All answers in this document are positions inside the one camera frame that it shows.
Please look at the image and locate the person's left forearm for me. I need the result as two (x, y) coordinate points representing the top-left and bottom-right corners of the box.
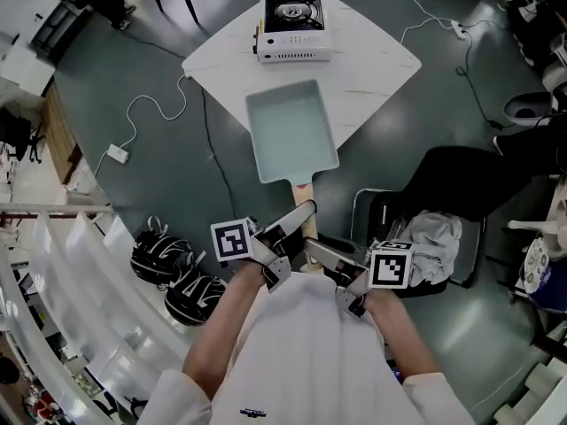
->
(183, 261), (268, 401)

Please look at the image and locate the rectangular pale blue frying pan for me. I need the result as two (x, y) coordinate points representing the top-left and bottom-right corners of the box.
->
(245, 79), (340, 274)

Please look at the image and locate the white portable induction cooktop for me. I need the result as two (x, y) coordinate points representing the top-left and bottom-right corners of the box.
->
(252, 0), (333, 66)

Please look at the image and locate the black office chair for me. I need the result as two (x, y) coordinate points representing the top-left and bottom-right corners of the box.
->
(0, 106), (46, 164)

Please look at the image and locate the white curved shelf rack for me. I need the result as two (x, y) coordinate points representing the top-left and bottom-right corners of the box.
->
(0, 204), (191, 425)

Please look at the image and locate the white cable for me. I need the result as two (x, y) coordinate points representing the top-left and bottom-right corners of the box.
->
(92, 73), (190, 181)
(388, 0), (457, 46)

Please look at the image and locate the person's white shirt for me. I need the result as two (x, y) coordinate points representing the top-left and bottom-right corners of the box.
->
(149, 274), (478, 425)

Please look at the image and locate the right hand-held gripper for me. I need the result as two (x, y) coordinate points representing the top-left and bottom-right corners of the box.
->
(304, 240), (416, 317)

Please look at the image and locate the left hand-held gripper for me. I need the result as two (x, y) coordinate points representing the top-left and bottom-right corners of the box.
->
(210, 200), (318, 293)

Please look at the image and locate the person's right forearm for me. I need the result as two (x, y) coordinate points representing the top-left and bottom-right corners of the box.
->
(362, 289), (440, 385)

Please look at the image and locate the gray crumpled cloth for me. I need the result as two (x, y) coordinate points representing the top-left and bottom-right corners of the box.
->
(400, 209), (462, 288)

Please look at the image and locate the black cable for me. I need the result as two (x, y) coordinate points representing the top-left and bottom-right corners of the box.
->
(126, 27), (187, 60)
(455, 19), (516, 132)
(200, 85), (244, 220)

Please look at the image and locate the blue bin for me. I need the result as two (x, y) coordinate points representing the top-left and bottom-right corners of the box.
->
(520, 232), (567, 316)

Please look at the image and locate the wooden board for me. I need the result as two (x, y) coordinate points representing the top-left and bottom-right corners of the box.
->
(42, 81), (84, 186)

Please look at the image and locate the gray round stool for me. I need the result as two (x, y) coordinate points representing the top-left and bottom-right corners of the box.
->
(504, 89), (557, 127)

